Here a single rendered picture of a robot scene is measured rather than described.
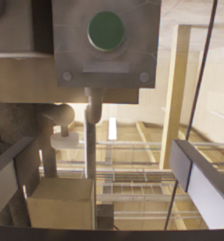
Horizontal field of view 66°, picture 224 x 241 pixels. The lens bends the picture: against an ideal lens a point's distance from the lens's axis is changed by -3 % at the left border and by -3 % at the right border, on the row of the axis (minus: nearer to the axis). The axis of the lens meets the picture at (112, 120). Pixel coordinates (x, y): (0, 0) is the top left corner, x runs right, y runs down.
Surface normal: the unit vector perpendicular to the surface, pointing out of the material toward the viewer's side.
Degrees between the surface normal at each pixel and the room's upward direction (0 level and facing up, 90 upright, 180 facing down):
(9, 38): 90
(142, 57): 90
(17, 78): 90
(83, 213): 90
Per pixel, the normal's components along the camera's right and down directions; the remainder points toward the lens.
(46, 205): 0.00, 0.29
